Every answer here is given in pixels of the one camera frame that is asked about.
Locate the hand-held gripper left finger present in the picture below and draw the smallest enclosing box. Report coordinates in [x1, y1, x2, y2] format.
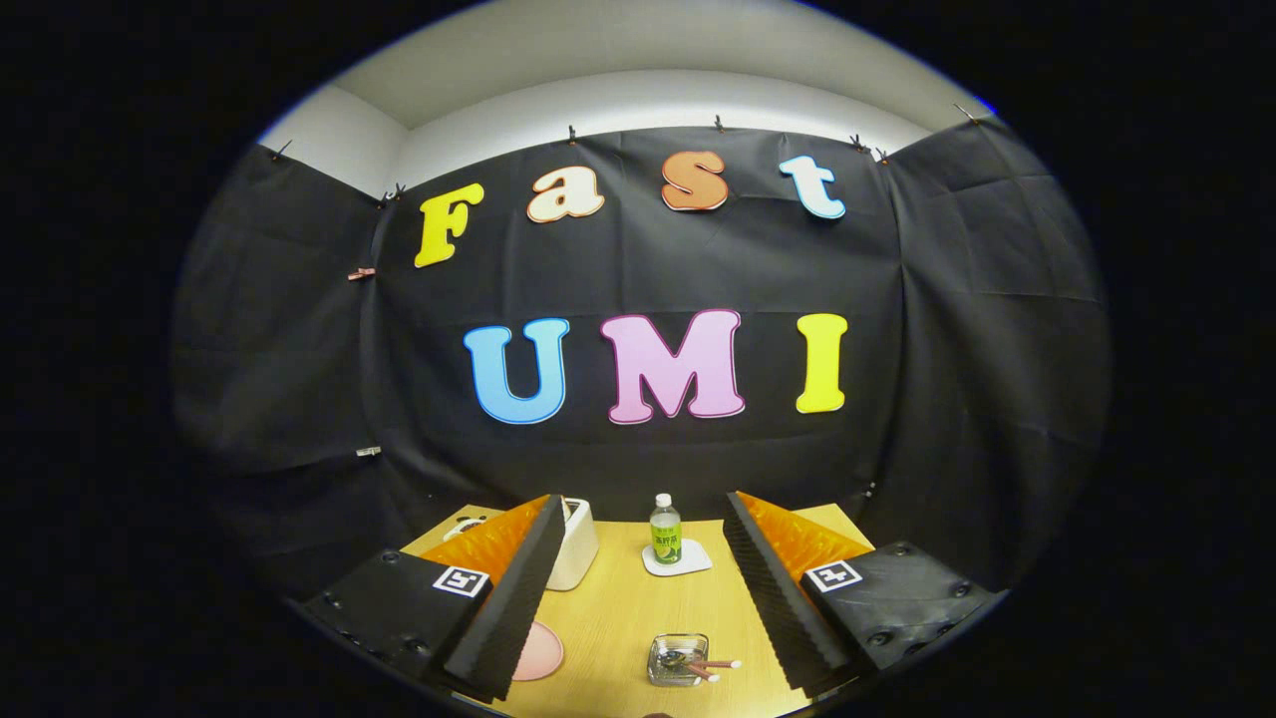
[299, 494, 567, 702]

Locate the white toaster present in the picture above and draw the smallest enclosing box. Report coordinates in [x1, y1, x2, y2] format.
[546, 498, 601, 591]

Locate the green label drink bottle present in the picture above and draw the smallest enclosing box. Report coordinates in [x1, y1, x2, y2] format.
[650, 493, 683, 565]

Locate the metal wire basket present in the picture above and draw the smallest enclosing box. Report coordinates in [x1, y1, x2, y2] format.
[647, 633, 710, 688]

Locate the pink round plate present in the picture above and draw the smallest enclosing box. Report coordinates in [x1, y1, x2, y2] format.
[511, 621, 565, 683]

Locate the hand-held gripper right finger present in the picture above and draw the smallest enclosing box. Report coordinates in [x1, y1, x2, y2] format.
[723, 491, 1003, 699]

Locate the white square coaster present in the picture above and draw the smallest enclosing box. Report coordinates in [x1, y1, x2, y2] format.
[641, 538, 714, 578]

